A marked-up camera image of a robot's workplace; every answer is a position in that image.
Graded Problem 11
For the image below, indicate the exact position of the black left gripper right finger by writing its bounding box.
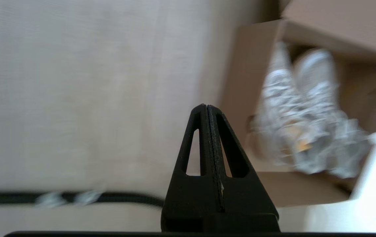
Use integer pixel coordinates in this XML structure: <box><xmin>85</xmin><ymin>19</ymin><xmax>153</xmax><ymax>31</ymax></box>
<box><xmin>208</xmin><ymin>105</ymin><xmax>280</xmax><ymax>231</ymax></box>

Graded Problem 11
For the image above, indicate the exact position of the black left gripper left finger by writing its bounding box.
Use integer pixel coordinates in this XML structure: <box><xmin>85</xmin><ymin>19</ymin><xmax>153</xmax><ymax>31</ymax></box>
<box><xmin>161</xmin><ymin>104</ymin><xmax>224</xmax><ymax>232</ymax></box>

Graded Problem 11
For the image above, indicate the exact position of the white lace-up sneaker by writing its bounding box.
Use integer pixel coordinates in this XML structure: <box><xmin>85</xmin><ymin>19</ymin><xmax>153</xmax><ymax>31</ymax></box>
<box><xmin>249</xmin><ymin>41</ymin><xmax>317</xmax><ymax>167</ymax></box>
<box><xmin>293</xmin><ymin>49</ymin><xmax>373</xmax><ymax>179</ymax></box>

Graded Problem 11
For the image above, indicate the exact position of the brown cardboard shoe box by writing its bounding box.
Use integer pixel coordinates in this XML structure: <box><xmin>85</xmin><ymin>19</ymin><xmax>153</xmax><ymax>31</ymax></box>
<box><xmin>219</xmin><ymin>0</ymin><xmax>376</xmax><ymax>208</ymax></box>

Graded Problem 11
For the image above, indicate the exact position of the black corrugated cable conduit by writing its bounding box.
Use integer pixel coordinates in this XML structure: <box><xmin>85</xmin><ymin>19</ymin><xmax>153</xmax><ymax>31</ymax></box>
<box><xmin>0</xmin><ymin>191</ymin><xmax>165</xmax><ymax>208</ymax></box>

